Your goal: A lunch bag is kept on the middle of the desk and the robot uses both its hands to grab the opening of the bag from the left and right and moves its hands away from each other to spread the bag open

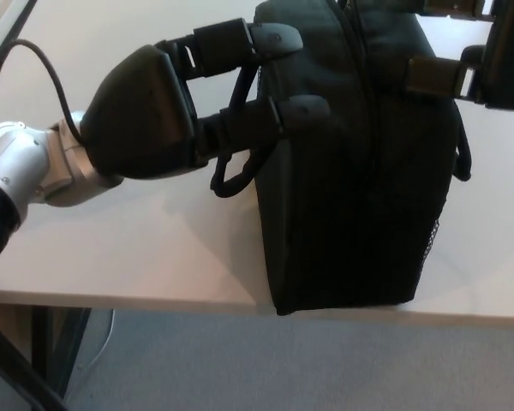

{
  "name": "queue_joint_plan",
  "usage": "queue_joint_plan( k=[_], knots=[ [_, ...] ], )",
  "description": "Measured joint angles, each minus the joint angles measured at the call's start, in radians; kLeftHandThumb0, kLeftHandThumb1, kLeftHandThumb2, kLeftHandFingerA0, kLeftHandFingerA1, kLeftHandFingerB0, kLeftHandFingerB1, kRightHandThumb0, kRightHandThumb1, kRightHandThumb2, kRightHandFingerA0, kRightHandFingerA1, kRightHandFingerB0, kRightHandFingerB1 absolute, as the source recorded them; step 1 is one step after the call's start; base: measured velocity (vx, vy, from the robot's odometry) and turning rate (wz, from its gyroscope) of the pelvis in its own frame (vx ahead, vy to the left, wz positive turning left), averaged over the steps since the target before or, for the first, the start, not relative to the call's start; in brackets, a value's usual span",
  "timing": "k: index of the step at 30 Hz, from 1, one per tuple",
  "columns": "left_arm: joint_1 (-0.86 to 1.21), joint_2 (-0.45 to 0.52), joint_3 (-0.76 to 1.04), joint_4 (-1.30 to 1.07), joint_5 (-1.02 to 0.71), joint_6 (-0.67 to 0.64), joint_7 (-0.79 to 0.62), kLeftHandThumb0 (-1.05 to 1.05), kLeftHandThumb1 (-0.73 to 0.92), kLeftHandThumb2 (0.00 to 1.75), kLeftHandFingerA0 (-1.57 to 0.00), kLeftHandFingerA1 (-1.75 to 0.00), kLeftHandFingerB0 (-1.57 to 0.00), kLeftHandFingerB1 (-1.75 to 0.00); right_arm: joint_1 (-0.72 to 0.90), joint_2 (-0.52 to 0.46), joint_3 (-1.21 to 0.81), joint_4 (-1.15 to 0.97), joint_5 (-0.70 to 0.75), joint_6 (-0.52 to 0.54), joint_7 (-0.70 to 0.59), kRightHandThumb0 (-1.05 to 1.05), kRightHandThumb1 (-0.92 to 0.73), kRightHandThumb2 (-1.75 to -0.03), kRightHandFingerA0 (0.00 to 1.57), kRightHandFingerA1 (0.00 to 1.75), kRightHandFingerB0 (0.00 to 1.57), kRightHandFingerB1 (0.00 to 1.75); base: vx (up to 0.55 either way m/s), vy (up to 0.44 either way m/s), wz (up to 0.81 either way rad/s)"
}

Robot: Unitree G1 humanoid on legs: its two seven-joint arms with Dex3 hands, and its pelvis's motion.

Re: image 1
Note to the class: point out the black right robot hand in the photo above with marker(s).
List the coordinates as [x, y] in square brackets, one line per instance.
[509, 55]

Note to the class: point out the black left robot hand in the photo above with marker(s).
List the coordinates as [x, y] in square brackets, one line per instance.
[137, 115]

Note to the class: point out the black fabric lunch bag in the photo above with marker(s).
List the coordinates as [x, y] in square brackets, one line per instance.
[347, 192]

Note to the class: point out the black desk leg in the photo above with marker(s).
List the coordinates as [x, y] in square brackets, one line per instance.
[60, 338]

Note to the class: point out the black diagonal desk frame bar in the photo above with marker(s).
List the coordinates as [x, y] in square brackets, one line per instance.
[17, 372]

